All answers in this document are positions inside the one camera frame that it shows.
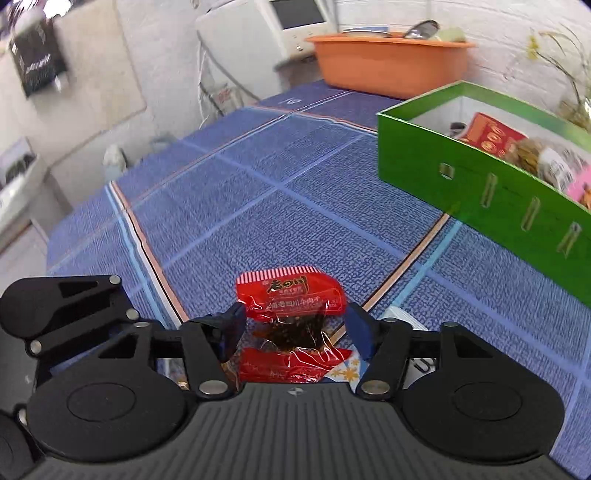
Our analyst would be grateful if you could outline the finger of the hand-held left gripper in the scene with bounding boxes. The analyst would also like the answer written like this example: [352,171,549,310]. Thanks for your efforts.
[27,274,140,357]

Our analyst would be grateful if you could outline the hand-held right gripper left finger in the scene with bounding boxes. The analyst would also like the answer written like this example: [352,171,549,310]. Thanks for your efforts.
[99,301,249,400]

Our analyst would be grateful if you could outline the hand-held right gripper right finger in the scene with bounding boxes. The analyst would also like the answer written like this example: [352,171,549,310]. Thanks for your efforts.
[345,302,491,400]

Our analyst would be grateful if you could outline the red snack packet dark filling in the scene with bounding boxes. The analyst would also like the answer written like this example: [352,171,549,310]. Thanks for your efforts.
[235,265,359,384]

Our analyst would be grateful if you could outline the green cardboard box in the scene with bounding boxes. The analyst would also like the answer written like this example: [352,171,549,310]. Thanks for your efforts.
[376,80,591,309]

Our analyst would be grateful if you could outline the blue starry snack packet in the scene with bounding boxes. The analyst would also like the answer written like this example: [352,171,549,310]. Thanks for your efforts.
[318,351,368,384]

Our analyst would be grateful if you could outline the white packet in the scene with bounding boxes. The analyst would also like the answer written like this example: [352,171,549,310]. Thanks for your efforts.
[381,305,419,331]

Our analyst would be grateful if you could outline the blue plaid tablecloth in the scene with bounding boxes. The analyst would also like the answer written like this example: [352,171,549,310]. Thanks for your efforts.
[46,78,591,480]

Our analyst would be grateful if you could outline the white plastic object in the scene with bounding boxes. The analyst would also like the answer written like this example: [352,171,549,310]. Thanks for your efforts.
[102,144,128,174]

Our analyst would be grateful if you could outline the red packet gold circles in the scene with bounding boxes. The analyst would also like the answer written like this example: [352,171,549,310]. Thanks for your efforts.
[457,112,530,160]

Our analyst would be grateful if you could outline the brown biscuit packet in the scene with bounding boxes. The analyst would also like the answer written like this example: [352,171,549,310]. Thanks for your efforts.
[508,137,591,193]

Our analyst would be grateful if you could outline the pink snack packet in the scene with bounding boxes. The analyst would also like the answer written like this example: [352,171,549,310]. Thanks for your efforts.
[566,166,591,209]

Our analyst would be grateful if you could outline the orange plastic basin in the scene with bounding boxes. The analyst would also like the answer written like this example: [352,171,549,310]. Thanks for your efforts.
[305,31,476,100]

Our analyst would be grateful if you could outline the white machine with screen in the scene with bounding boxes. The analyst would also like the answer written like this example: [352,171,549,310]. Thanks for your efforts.
[196,0,336,93]

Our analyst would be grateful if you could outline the glass vase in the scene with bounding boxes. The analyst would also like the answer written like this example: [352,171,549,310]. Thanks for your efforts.
[556,99,591,133]

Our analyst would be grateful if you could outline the metal pot lid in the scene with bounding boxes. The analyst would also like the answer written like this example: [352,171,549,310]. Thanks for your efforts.
[402,19,440,41]

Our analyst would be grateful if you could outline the yellow flowered plant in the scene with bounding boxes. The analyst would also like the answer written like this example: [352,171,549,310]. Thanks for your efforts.
[503,23,591,121]

